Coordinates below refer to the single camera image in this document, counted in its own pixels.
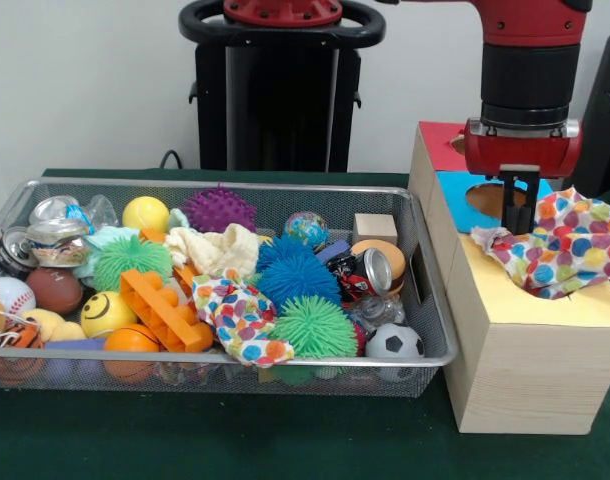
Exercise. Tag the shallow metal mesh bin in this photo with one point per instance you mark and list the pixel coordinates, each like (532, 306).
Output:
(432, 330)

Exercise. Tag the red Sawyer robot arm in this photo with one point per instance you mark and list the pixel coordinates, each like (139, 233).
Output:
(530, 75)

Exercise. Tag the polka dot cloth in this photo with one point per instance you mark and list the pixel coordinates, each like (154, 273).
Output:
(235, 315)
(570, 245)

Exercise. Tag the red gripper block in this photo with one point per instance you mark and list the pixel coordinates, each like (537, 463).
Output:
(525, 152)

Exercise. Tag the black and white soccer ball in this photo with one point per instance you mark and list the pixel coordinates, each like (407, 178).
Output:
(395, 342)

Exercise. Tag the purple spiky ball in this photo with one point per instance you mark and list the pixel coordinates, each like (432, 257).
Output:
(217, 210)

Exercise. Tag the orange toy building brick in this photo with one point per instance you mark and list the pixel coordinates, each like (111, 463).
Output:
(160, 310)

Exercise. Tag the blue spiky rubber ball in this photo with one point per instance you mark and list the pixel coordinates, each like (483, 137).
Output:
(297, 282)

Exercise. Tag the black pedestal with red base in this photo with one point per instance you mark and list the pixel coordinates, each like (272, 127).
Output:
(285, 100)

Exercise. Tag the yellow smiley face ball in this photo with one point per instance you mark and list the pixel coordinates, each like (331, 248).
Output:
(102, 315)

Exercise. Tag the yellow tennis ball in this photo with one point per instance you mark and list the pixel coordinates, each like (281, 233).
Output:
(145, 214)

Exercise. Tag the white baseball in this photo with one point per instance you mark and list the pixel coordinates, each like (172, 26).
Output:
(10, 295)

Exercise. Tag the wooden box with three holes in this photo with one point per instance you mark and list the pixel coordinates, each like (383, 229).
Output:
(525, 380)

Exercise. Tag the green spiky rubber ball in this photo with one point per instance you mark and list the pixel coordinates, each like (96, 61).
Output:
(312, 325)
(130, 260)

